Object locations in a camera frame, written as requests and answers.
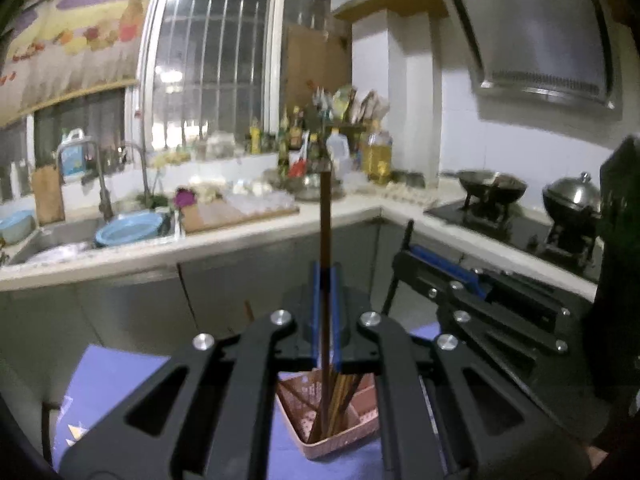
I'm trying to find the row of eggs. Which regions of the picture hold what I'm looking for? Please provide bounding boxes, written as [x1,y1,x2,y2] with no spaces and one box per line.
[374,182,427,202]

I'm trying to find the flat wooden cutting board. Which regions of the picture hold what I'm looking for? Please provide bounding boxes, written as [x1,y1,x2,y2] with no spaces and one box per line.
[181,196,302,234]

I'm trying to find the bundle of brown chopsticks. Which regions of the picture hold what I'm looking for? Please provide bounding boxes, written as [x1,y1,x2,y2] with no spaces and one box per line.
[282,370,367,445]

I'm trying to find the brown cardboard sheet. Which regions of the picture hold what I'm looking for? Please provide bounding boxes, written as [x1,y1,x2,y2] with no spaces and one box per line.
[284,24,353,112]

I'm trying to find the steel sink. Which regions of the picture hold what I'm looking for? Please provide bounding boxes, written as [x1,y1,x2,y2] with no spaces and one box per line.
[9,211,182,267]

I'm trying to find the blue label detergent jug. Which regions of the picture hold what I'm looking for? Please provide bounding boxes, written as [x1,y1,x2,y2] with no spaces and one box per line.
[59,129,92,179]

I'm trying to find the black wok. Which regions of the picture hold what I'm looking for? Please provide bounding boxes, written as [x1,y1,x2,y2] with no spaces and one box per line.
[456,169,529,207]

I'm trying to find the black gas stove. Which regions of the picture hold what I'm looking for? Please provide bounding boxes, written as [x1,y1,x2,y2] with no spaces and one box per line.
[424,199,605,283]

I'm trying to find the dark wooden chopstick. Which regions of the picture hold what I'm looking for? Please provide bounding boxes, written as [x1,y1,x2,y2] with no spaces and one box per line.
[311,169,335,445]

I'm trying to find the clear plastic food trays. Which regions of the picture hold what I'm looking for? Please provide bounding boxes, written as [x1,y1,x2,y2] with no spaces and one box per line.
[189,179,297,212]

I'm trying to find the blue plastic basin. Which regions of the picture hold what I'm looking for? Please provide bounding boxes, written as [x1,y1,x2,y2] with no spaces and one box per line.
[94,211,167,248]

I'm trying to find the pink plastic utensil basket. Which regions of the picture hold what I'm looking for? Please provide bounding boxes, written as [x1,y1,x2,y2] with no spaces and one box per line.
[275,367,382,461]

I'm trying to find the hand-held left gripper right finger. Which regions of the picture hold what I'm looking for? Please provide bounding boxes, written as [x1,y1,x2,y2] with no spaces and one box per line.
[327,262,592,480]

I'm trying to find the steel range hood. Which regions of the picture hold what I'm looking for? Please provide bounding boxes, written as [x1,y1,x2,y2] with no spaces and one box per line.
[434,0,622,112]

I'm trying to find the large cooking oil bottle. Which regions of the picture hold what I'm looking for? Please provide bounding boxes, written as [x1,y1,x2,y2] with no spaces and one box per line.
[361,130,394,184]

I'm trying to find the grey kitchen counter cabinets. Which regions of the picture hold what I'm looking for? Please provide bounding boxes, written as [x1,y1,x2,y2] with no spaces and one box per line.
[0,192,603,411]

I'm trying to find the upright wooden cutting board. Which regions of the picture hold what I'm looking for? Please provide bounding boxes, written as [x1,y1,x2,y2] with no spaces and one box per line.
[31,165,67,227]

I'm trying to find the barred window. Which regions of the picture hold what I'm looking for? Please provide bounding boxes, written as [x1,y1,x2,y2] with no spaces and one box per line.
[142,0,282,153]

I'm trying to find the cluster of condiment bottles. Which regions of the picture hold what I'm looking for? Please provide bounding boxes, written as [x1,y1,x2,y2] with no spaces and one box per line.
[244,85,397,182]

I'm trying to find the blue printed tablecloth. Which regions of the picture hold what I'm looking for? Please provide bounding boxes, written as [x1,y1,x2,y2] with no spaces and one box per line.
[52,324,442,480]

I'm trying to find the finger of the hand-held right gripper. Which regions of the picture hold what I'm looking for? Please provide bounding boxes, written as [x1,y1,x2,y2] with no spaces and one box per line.
[427,280,572,361]
[382,219,597,313]

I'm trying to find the lidded steel pot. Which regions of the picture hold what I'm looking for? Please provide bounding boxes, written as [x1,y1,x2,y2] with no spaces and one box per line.
[542,172,604,222]

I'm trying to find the curved steel faucet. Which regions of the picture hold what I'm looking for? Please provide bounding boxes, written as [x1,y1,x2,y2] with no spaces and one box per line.
[119,142,152,209]

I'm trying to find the metal dish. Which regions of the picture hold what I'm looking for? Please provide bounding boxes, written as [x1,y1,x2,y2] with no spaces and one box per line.
[294,174,347,202]

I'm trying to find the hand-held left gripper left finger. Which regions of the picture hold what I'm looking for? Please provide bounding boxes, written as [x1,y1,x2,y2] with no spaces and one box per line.
[60,261,326,480]

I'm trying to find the white plastic jug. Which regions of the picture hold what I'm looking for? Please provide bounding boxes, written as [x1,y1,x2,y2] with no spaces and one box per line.
[327,128,352,172]

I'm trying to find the tall steel faucet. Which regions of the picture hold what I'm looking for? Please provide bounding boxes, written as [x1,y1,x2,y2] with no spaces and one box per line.
[56,139,115,222]

